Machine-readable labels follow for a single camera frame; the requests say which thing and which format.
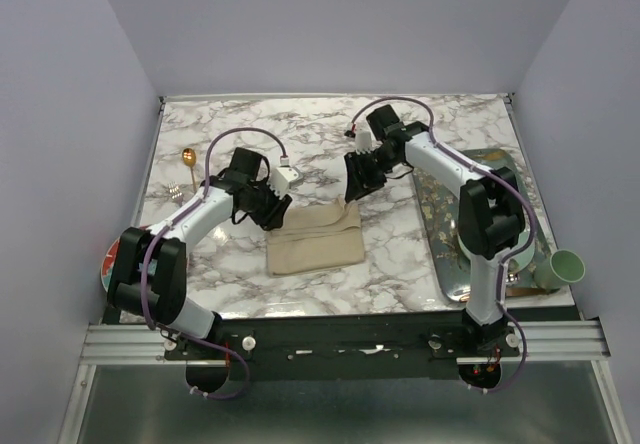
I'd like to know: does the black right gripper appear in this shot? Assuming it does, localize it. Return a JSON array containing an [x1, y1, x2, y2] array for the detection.
[[343, 147, 400, 203]]

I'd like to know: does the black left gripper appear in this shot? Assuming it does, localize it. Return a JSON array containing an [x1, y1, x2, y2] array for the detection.
[[246, 176, 293, 232]]

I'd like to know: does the beige linen napkin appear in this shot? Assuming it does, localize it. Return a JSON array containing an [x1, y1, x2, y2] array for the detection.
[[266, 197, 366, 277]]

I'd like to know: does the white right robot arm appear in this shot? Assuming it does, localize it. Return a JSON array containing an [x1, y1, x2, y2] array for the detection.
[[344, 99, 536, 356]]

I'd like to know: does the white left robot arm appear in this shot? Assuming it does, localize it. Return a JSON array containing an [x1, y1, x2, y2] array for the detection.
[[107, 148, 300, 359]]

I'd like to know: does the floral teal serving tray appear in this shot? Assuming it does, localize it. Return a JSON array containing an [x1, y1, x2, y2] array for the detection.
[[413, 148, 560, 303]]

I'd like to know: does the silver fork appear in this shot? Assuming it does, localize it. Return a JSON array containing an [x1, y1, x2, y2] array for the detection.
[[168, 182, 184, 208]]

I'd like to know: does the gold spoon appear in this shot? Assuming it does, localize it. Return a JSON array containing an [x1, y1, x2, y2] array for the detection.
[[181, 148, 199, 193]]

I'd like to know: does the red and blue round plate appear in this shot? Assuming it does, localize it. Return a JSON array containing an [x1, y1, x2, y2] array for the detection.
[[99, 241, 191, 295]]

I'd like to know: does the mint green plate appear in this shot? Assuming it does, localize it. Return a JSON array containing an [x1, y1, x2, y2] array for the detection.
[[458, 225, 535, 274]]

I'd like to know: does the silver spoon on tray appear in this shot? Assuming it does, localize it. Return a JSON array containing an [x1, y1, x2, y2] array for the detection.
[[506, 273, 519, 285]]

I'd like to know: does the mint green cup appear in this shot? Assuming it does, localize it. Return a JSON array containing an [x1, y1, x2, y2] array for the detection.
[[533, 249, 586, 290]]

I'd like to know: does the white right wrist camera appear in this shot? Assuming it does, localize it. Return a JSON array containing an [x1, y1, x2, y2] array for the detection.
[[354, 129, 373, 155]]

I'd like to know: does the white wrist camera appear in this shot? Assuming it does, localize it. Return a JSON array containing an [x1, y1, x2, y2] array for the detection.
[[268, 166, 303, 198], [354, 129, 373, 155]]

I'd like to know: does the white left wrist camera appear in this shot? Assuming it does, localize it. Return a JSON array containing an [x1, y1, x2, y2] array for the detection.
[[268, 166, 303, 198]]

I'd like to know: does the black mounting base plate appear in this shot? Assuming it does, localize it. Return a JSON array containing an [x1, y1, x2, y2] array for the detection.
[[168, 311, 520, 390]]

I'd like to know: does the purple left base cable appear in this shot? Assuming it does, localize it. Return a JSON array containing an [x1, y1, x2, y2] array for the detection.
[[179, 338, 254, 400]]

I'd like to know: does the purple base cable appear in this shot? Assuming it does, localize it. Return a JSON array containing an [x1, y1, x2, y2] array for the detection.
[[179, 338, 254, 400], [467, 308, 531, 396]]

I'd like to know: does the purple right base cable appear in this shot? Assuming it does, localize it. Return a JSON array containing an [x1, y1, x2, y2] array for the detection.
[[467, 308, 531, 396]]

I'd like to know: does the aluminium frame rail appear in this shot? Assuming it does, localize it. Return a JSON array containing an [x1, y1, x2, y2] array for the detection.
[[80, 321, 611, 366]]

